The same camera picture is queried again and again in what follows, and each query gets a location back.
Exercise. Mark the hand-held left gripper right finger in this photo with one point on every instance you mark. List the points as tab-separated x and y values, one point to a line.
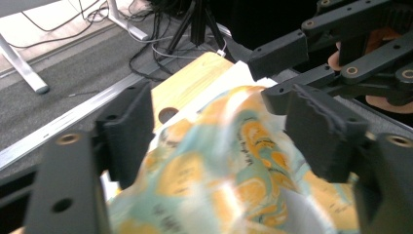
324	139

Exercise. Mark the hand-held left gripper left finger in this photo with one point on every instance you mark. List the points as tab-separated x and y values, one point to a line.
126	136

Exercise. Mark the orange-slice print cloth bag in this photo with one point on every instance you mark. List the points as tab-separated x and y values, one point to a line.
201	182

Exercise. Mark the white power strip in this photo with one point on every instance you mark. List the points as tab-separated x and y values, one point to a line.
221	52

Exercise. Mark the wooden table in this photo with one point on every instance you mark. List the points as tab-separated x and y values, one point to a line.
188	84

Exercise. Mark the black tripod stand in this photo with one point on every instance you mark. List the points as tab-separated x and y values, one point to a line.
198	22

